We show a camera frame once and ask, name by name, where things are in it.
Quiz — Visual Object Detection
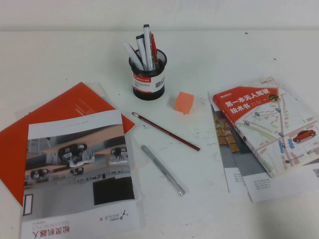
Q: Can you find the book with map cover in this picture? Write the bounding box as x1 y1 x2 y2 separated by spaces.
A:
212 79 319 178

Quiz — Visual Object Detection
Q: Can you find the red pencil with eraser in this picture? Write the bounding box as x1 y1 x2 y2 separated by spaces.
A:
132 112 201 152

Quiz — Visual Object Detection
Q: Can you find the orange cube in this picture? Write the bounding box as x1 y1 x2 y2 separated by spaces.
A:
174 91 194 116

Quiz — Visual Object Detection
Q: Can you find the tall white marker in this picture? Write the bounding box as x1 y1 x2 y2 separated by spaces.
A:
143 24 155 71

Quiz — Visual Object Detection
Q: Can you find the robotics brochure with office photo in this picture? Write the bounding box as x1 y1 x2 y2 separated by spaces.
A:
21 109 140 239

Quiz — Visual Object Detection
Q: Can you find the red pen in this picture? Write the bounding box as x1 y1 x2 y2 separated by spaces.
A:
151 33 158 69

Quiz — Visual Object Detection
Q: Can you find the silver pen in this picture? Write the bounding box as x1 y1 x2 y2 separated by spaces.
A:
141 144 186 196

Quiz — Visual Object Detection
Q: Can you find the black mesh pen holder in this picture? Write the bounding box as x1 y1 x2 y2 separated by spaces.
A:
128 48 168 101

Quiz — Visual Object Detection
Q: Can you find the brochure with grey cover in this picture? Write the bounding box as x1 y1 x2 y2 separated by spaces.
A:
208 91 250 194

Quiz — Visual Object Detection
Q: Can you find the white marker with black cap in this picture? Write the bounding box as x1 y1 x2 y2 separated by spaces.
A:
135 35 148 71

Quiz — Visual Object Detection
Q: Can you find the orange folder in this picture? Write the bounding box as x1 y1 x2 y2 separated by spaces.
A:
0 82 137 207

